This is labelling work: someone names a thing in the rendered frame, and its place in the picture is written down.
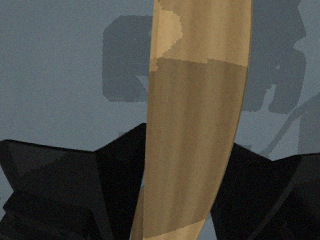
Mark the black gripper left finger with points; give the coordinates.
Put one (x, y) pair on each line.
(107, 180)

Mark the wooden board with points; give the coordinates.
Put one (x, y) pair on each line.
(199, 67)

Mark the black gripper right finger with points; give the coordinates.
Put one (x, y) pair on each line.
(253, 189)

